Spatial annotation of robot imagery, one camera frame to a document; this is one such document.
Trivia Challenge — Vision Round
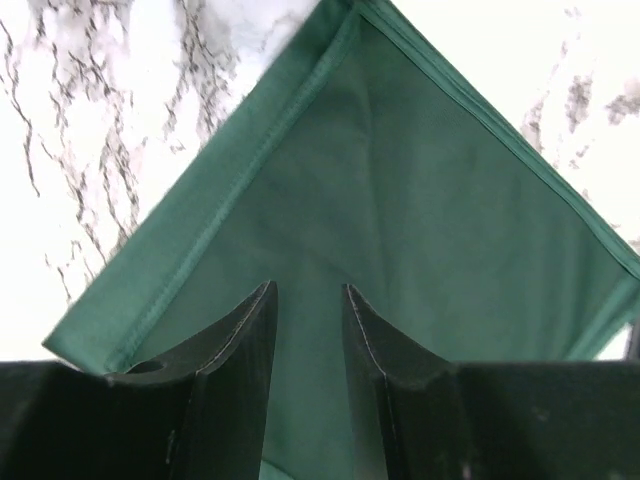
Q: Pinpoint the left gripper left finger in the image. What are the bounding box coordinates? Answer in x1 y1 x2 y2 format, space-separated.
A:
1 282 278 480

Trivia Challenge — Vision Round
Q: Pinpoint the dark green cloth napkin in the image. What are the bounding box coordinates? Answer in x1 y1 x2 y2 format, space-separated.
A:
45 1 639 479

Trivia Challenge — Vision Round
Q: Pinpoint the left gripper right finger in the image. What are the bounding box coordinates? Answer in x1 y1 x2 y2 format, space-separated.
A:
342 286 639 479

